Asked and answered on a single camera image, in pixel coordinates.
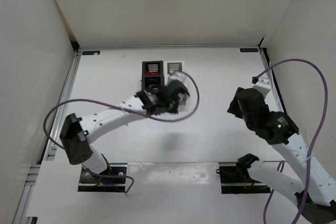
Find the white slotted container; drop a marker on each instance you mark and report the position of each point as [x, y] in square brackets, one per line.
[173, 66]

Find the right blue label sticker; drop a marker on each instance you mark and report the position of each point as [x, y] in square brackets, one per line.
[247, 50]

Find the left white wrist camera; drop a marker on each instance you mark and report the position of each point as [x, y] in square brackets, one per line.
[177, 76]

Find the right aluminium frame rail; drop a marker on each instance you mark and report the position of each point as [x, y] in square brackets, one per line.
[271, 76]

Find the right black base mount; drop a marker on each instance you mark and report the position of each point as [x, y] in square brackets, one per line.
[234, 181]

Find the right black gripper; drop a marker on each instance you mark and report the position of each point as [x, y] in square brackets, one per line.
[237, 100]

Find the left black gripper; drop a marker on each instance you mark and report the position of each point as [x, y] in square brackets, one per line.
[171, 99]

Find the red curved lego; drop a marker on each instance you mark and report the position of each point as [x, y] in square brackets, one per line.
[153, 73]

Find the black slotted container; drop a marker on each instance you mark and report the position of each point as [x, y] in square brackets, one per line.
[147, 80]

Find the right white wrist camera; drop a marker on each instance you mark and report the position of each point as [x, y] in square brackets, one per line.
[263, 85]

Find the aluminium frame rail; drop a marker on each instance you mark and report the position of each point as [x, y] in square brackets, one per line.
[271, 76]
[50, 148]

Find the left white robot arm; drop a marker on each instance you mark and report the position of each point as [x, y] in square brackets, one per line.
[78, 133]

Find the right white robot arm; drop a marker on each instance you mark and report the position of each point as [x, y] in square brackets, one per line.
[314, 189]

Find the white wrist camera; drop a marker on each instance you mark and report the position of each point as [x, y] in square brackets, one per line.
[263, 85]
[177, 76]

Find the left aluminium frame rail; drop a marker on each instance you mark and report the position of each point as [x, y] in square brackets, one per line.
[50, 148]

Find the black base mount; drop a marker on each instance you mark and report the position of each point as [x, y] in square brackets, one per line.
[234, 181]
[89, 183]

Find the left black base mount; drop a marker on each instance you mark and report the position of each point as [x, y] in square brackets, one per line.
[89, 183]

